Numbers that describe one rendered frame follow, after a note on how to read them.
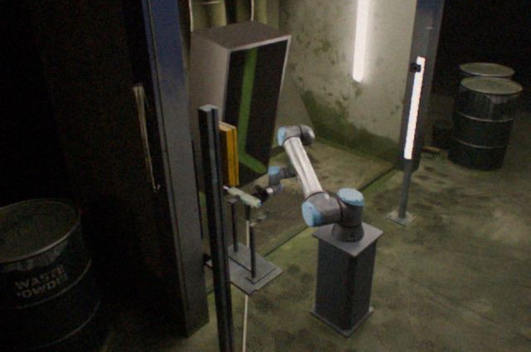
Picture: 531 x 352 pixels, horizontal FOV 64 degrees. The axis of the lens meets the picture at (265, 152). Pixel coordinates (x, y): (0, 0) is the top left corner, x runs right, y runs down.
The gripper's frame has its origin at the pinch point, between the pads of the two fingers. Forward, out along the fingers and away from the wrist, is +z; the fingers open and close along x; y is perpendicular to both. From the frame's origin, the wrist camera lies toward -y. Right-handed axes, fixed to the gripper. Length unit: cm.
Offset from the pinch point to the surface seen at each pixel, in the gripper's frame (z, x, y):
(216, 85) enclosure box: 12, 16, -86
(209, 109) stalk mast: 91, -69, -112
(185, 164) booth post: 69, -23, -64
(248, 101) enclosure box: -49, 46, -54
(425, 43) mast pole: -122, -62, -108
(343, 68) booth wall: -210, 58, -51
